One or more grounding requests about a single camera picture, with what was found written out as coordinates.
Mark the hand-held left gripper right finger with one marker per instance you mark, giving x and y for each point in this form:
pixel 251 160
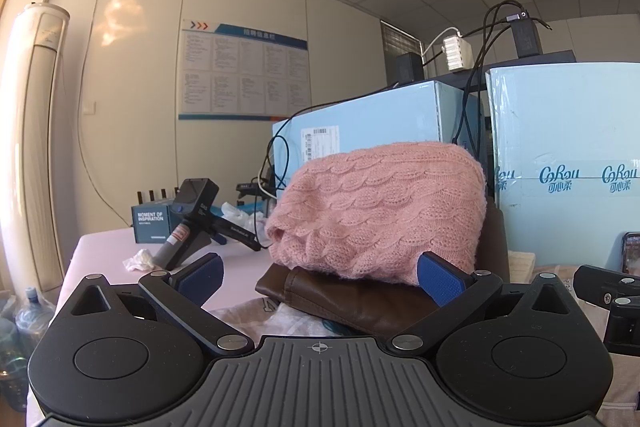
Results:
pixel 440 279

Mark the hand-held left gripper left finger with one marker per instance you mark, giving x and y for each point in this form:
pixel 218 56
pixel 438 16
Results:
pixel 201 278

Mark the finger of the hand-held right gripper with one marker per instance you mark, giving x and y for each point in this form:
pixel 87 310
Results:
pixel 595 279
pixel 624 322

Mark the printed bed sheet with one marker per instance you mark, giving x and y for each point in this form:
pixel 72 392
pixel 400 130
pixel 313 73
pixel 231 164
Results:
pixel 590 322

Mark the smartphone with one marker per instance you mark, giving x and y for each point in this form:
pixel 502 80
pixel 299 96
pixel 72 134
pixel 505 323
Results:
pixel 632 254

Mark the crumpled white tissue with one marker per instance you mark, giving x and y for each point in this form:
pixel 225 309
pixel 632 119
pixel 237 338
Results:
pixel 141 259

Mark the spare black hand-held gripper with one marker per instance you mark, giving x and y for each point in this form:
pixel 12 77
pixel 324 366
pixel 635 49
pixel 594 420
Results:
pixel 192 212

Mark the crumpled clear plastic bag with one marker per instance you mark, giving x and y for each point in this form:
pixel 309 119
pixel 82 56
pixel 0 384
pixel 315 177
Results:
pixel 245 219

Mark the dark blue small box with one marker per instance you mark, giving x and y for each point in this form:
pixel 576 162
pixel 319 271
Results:
pixel 150 222

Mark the brown leather jacket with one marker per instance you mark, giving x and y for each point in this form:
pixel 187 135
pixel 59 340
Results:
pixel 350 302

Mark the pink knitted sweater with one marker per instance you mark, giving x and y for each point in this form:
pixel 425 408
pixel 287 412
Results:
pixel 380 207

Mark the printed light blue carton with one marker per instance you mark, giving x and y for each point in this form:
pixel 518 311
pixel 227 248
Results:
pixel 565 132

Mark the clear water bottle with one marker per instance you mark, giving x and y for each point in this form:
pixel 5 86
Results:
pixel 11 357
pixel 34 319

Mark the plain light blue carton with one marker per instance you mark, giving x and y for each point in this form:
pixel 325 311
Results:
pixel 380 117

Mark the black charger block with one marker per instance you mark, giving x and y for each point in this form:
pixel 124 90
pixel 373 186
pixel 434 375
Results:
pixel 407 68

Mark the white standing air conditioner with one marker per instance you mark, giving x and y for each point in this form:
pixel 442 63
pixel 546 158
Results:
pixel 37 132

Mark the white power strip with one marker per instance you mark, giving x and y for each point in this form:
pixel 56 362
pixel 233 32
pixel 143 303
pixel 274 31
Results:
pixel 457 52

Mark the window blind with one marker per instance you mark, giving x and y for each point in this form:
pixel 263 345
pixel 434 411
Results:
pixel 402 52

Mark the black power adapter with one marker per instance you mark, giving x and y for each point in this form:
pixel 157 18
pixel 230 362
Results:
pixel 526 34

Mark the white wall socket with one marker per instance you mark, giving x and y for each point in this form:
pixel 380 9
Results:
pixel 89 107

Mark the wall poster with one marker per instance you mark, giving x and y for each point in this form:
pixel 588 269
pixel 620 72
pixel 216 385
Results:
pixel 245 72

